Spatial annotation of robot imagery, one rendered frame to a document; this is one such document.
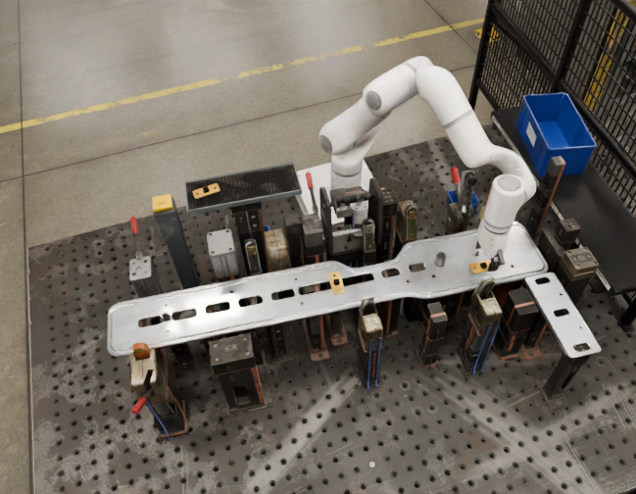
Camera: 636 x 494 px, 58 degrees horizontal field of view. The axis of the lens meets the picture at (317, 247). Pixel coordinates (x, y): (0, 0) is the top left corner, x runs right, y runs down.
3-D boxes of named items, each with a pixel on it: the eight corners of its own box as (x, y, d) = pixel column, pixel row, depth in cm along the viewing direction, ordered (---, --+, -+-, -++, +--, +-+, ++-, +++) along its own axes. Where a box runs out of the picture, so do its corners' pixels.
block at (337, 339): (333, 346, 198) (331, 300, 176) (324, 316, 207) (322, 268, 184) (348, 343, 199) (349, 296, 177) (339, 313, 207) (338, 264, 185)
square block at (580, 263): (544, 332, 199) (576, 270, 171) (533, 314, 204) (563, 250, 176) (565, 327, 200) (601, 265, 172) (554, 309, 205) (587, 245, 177)
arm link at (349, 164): (323, 164, 218) (323, 116, 198) (360, 141, 224) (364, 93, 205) (345, 182, 212) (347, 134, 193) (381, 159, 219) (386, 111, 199)
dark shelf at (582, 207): (611, 297, 172) (614, 291, 169) (489, 117, 228) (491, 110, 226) (677, 282, 174) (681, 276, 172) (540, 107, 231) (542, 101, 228)
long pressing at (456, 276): (107, 367, 164) (105, 365, 163) (108, 304, 178) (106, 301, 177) (552, 273, 180) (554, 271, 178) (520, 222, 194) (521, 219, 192)
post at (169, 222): (182, 295, 215) (152, 216, 181) (180, 279, 219) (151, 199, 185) (202, 291, 215) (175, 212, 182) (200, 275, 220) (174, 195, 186)
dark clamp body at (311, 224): (306, 308, 209) (300, 241, 180) (299, 279, 218) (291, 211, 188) (334, 302, 211) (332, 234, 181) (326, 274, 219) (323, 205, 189)
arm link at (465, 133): (473, 105, 163) (523, 196, 167) (435, 129, 157) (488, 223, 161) (495, 94, 155) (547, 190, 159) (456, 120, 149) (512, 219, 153)
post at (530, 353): (524, 361, 192) (549, 314, 170) (511, 333, 199) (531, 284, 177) (542, 357, 193) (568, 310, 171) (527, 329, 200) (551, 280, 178)
